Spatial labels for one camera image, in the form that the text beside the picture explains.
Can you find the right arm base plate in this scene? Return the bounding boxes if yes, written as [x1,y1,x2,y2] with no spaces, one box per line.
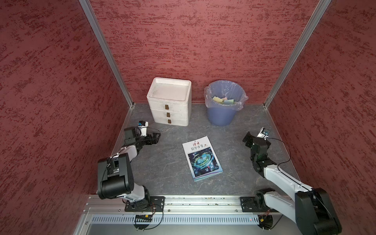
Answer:
[240,196,278,214]

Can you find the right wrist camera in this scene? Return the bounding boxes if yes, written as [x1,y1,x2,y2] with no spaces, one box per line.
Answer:
[257,127,270,139]

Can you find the left base cable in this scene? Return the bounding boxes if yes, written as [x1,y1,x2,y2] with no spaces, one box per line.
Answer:
[130,202,164,231]

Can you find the right aluminium corner post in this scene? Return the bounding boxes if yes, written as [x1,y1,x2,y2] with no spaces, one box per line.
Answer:
[263,0,332,110]

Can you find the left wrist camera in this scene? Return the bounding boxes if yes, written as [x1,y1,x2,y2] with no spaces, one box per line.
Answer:
[138,120,149,137]

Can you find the clear plastic bin liner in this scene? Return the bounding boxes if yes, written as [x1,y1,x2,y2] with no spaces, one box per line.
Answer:
[204,80,249,111]

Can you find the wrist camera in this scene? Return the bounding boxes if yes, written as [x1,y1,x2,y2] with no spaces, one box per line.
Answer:
[138,120,149,137]
[257,127,270,139]

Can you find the white three-drawer storage box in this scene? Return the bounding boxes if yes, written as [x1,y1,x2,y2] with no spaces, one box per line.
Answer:
[147,77,192,126]

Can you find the blue plastic trash bin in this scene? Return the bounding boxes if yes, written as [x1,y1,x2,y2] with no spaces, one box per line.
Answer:
[207,80,246,127]

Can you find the discarded sticky notes in bin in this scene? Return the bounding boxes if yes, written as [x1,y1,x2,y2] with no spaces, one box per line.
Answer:
[212,96,236,105]

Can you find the aluminium front rail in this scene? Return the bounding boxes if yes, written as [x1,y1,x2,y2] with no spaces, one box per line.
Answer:
[83,193,322,215]

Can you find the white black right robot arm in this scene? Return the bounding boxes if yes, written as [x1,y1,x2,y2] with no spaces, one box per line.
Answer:
[242,128,342,235]

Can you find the left aluminium corner post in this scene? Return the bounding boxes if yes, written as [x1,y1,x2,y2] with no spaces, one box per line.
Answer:
[79,0,134,109]

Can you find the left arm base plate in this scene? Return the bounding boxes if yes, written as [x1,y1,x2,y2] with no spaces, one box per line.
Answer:
[124,196,165,212]

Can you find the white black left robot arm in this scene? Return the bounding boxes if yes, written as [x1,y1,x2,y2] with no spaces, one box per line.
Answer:
[98,126,161,210]

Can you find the illustrated book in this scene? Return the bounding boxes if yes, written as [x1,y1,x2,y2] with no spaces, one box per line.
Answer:
[182,136,223,182]

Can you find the aluminium corner post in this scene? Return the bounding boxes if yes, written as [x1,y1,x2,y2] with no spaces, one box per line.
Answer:
[79,0,134,109]
[263,0,332,110]

